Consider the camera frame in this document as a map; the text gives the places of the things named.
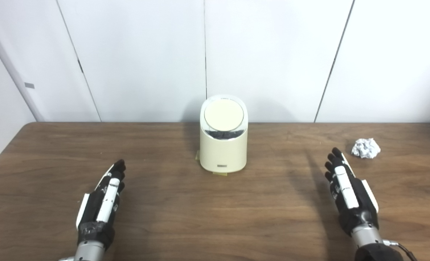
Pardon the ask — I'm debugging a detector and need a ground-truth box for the cream round bin lid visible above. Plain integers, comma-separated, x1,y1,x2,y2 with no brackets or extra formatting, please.
204,99,244,132

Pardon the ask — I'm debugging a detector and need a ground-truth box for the cream-colored cylindrical bin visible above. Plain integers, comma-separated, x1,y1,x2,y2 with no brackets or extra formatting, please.
200,95,249,173

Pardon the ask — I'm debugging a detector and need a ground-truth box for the white paper ball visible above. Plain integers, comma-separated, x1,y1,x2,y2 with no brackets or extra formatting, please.
351,138,381,159

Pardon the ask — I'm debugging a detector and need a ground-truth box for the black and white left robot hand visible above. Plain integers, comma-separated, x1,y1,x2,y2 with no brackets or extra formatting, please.
76,159,127,250

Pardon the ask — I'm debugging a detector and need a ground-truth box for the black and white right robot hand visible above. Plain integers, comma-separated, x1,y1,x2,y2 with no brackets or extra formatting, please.
324,147,379,236

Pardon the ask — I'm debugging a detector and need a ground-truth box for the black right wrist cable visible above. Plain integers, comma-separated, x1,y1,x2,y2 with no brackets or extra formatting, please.
384,240,418,261

